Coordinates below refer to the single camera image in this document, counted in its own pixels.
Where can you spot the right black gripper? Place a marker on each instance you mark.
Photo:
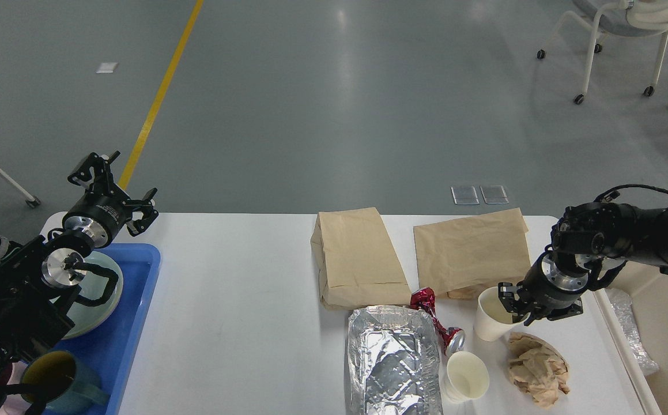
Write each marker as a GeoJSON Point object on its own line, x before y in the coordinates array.
{"type": "Point", "coordinates": [553, 287]}

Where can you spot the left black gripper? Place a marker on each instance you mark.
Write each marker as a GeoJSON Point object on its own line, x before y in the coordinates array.
{"type": "Point", "coordinates": [101, 213]}

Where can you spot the white paper cup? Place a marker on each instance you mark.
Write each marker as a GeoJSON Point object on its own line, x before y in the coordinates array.
{"type": "Point", "coordinates": [491, 320]}
{"type": "Point", "coordinates": [466, 377]}

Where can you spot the brown paper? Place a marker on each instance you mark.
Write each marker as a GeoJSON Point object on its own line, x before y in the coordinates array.
{"type": "Point", "coordinates": [537, 369]}

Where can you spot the brown paper bag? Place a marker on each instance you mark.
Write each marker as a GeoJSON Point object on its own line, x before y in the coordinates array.
{"type": "Point", "coordinates": [357, 263]}
{"type": "Point", "coordinates": [461, 258]}

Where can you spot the dark teal mug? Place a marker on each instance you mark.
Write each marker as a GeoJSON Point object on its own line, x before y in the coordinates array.
{"type": "Point", "coordinates": [67, 385]}

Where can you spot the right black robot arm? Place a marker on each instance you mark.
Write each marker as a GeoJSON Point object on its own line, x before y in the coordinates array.
{"type": "Point", "coordinates": [589, 246]}

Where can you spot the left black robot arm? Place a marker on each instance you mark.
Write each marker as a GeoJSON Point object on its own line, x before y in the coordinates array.
{"type": "Point", "coordinates": [41, 280]}

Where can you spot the clear plastic wrap in bin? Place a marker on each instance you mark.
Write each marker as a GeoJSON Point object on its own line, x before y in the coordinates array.
{"type": "Point", "coordinates": [621, 303]}

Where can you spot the floor outlet plate right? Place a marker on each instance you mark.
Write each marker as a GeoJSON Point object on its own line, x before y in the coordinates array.
{"type": "Point", "coordinates": [494, 195]}

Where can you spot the floor outlet plate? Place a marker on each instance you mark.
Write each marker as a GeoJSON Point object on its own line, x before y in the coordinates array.
{"type": "Point", "coordinates": [494, 195]}
{"type": "Point", "coordinates": [465, 195]}

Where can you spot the crushed red can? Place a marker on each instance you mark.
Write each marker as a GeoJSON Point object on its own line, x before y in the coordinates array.
{"type": "Point", "coordinates": [453, 338]}

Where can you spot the white plastic bin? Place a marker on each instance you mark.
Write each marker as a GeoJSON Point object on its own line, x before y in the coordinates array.
{"type": "Point", "coordinates": [636, 310]}

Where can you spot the floor outlet plate left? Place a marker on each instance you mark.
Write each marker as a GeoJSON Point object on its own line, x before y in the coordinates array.
{"type": "Point", "coordinates": [465, 195]}

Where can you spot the aluminium foil container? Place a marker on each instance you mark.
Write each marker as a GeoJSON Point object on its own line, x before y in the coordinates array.
{"type": "Point", "coordinates": [394, 362]}

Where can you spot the blue plastic tray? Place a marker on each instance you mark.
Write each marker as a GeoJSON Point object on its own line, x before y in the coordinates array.
{"type": "Point", "coordinates": [109, 349]}

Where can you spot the pink mug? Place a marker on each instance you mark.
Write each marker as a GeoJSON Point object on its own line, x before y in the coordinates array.
{"type": "Point", "coordinates": [12, 374]}

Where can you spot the white office chair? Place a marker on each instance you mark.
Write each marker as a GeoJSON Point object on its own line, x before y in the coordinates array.
{"type": "Point", "coordinates": [624, 19]}

